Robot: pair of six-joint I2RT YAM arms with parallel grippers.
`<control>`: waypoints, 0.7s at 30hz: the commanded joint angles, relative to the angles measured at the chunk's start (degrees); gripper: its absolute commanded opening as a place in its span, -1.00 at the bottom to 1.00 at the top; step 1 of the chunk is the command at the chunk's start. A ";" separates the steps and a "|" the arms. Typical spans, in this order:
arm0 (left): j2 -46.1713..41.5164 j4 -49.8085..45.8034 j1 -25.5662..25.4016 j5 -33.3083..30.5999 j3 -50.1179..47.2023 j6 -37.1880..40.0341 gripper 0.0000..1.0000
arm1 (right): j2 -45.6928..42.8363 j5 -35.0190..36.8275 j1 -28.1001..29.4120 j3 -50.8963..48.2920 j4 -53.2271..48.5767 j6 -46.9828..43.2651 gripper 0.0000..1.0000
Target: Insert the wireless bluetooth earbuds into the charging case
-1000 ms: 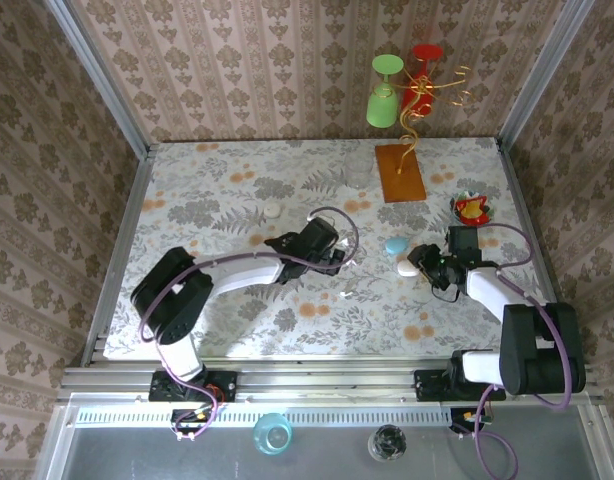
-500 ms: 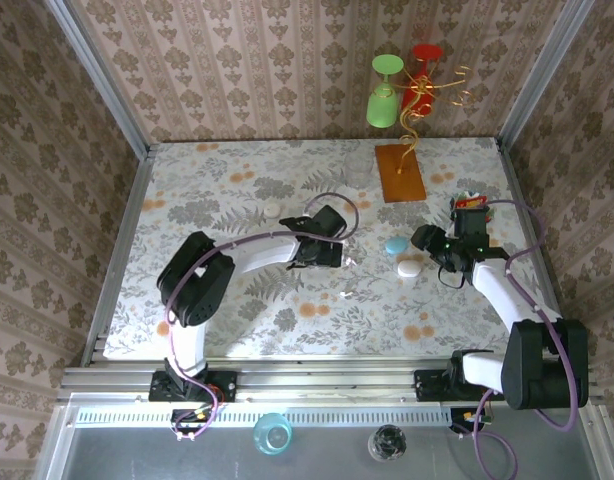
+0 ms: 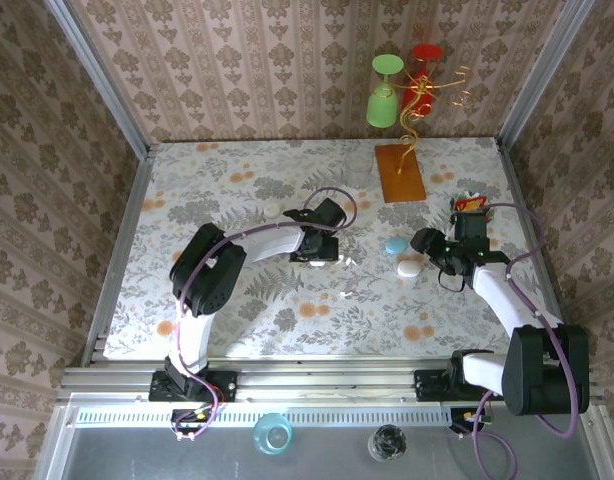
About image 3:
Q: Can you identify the dark glass cup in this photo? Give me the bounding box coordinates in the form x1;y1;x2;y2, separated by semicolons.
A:
366;423;408;462

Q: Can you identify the teal glass cup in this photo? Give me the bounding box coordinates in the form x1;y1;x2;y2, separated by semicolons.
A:
251;412;294;456

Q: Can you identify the aluminium front mounting rail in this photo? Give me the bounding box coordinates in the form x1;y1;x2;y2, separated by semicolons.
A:
56;355;604;404

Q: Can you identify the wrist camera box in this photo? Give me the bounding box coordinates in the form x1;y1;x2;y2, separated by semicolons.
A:
451;212;491;242
311;197;347;229

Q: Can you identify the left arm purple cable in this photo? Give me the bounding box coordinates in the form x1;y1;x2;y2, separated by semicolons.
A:
175;186;359;441

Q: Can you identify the black connector bracket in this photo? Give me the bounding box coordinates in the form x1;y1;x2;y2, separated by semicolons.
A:
449;407;489;435
169;407;224;442

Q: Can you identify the green wine glass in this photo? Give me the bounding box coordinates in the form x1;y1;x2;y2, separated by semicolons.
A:
365;53;406;129

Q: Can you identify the red wine glass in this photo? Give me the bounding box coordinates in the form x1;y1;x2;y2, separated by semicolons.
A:
399;42;446;119

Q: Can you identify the slotted metal cable duct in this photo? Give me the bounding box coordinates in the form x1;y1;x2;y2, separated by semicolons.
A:
72;405;456;429

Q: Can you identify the red yellow wrapped candy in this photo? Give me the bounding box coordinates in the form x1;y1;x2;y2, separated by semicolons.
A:
454;192;491;215

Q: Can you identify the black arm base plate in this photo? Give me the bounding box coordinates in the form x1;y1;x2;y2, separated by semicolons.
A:
147;370;238;404
414;368;507;403

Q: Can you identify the gold wire wooden-base glass rack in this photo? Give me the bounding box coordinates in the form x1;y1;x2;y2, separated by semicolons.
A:
374;62;478;204

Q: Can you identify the aluminium table side rail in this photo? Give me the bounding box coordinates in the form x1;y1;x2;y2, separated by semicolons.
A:
495;139;577;364
80;149;156;366

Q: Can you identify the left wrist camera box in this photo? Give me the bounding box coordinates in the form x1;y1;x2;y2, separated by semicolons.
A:
311;197;347;229

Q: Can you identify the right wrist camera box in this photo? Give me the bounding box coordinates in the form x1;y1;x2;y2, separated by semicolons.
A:
451;212;491;242

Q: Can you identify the clear glass tumbler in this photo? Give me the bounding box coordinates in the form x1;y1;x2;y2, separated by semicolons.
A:
342;149;376;190

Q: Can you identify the white oval earbud case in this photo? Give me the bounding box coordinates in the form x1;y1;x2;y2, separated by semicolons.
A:
396;258;423;280

